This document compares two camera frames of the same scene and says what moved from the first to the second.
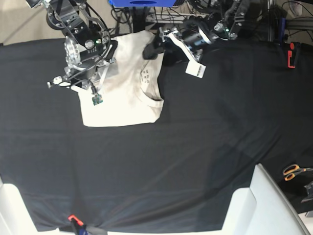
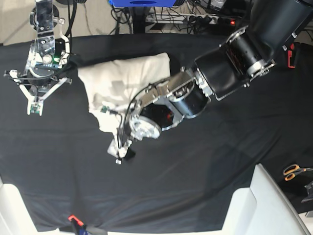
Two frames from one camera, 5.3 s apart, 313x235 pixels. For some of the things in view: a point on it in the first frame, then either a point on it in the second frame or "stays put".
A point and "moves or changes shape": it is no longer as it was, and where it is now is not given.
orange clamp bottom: x=80 y=223 stays put
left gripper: x=88 y=78 -> x=34 y=104
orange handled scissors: x=291 y=170 stays put
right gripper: x=194 y=67 -> x=119 y=146
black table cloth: x=253 y=106 stays put
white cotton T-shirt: x=129 y=91 moves or changes shape
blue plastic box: x=142 y=3 stays put
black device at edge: x=309 y=188 stays put
